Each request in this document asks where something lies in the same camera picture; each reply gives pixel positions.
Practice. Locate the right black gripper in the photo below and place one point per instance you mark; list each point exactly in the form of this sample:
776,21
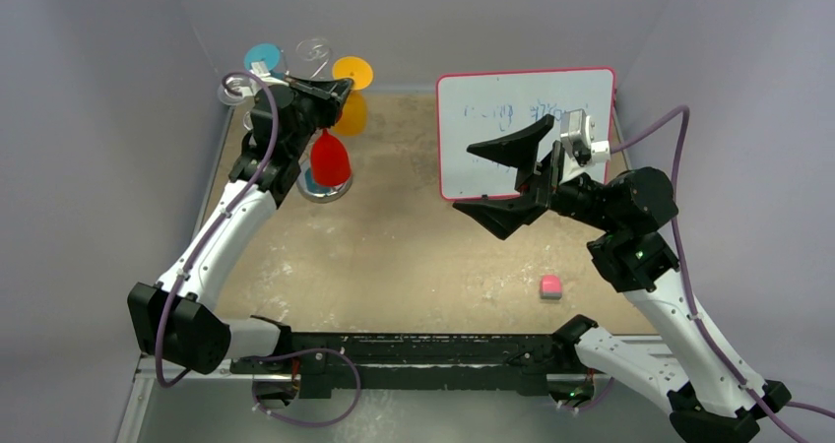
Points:
544,178

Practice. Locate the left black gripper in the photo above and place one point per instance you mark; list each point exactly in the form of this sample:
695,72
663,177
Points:
330,96

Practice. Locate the orange plastic wine glass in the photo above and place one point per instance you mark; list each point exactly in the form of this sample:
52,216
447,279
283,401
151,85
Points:
353,119

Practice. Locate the clear champagne flute glass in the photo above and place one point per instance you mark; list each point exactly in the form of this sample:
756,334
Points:
317,52

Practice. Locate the red plastic wine glass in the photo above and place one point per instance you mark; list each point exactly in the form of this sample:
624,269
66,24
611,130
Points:
329,161

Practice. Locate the blue plastic wine glass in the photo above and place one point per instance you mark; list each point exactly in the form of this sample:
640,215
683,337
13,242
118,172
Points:
271,54

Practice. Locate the clear tumbler glass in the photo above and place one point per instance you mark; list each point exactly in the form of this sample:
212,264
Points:
248,121

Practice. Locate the clear wine glass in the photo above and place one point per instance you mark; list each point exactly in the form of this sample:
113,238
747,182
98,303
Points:
235,90

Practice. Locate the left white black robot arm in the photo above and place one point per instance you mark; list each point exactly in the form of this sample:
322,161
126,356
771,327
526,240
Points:
174,318

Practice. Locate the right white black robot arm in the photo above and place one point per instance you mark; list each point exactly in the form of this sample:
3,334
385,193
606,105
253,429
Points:
707,391

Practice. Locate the pink framed whiteboard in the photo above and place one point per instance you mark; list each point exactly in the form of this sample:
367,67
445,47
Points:
477,107

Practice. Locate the pink grey eraser block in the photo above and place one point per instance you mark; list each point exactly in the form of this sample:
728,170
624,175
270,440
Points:
550,287

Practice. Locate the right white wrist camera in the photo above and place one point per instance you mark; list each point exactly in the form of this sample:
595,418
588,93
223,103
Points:
584,152

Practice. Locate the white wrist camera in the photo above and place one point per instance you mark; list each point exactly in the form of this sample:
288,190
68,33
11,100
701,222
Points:
261,71
584,152

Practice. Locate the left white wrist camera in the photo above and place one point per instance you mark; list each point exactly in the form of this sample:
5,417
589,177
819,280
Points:
261,71

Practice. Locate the silver wire wine glass rack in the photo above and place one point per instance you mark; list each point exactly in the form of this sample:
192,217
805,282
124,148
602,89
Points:
320,186

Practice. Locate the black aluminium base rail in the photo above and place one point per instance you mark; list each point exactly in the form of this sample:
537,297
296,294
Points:
529,365

